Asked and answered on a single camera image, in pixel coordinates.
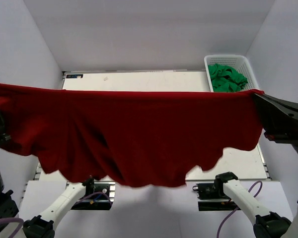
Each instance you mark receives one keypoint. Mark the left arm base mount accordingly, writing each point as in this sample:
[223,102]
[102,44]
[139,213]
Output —
[99,195]

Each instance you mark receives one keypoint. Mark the green t-shirt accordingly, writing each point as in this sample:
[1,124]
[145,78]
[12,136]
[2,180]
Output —
[226,79]

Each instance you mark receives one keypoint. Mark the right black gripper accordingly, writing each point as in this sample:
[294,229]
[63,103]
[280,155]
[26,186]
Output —
[283,119]

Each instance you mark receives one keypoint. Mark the red t-shirt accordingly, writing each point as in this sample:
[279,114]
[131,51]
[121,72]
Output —
[135,138]

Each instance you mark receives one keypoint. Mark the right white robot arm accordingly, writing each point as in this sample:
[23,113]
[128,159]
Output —
[266,224]

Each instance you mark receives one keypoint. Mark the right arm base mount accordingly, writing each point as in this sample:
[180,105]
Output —
[209,198]

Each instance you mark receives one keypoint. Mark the white plastic basket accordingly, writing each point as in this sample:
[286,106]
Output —
[238,62]

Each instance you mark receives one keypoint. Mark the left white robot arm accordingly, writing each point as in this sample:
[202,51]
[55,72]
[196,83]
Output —
[44,224]

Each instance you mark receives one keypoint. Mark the blue label sticker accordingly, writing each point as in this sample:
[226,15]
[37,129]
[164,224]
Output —
[74,76]

